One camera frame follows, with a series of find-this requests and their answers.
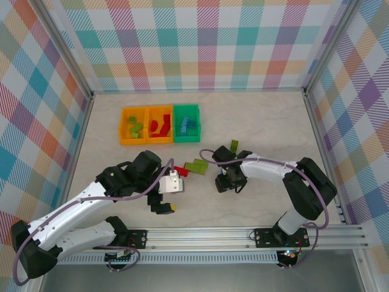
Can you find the red lego brick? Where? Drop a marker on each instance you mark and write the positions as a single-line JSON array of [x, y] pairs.
[[165, 121], [154, 125], [158, 134], [181, 171]]

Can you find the lime green lego brick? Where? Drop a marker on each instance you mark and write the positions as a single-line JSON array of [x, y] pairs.
[[190, 166], [201, 167], [134, 134], [137, 127]]

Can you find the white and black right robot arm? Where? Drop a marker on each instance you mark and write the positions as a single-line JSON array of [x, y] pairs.
[[267, 170]]

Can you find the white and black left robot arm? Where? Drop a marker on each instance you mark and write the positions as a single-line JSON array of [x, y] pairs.
[[70, 210]]

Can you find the amber yellow plastic bin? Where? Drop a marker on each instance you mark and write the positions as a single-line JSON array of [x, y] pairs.
[[124, 140]]

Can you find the orange plastic bin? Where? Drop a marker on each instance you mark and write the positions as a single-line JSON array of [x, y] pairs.
[[159, 140]]

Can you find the dark green lego brick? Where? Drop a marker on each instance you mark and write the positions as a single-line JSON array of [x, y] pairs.
[[132, 119]]

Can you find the green plastic bin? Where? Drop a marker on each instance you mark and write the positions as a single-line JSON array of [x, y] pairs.
[[187, 139]]

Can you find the left controller board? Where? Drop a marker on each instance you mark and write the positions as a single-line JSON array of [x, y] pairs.
[[118, 257]]

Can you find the controller board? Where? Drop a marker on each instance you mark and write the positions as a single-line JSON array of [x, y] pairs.
[[118, 257], [288, 255]]

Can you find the grey metal panel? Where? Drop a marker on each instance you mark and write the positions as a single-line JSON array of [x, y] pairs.
[[212, 280]]

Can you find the right controller board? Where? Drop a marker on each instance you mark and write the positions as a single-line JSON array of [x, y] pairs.
[[288, 255]]

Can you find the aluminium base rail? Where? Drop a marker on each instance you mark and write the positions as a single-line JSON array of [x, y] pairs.
[[197, 237]]

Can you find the aluminium frame bar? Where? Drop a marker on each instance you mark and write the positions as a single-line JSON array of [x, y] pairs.
[[324, 152], [81, 137]]

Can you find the aluminium frame post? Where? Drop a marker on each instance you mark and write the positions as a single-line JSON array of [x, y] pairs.
[[331, 45], [65, 51]]

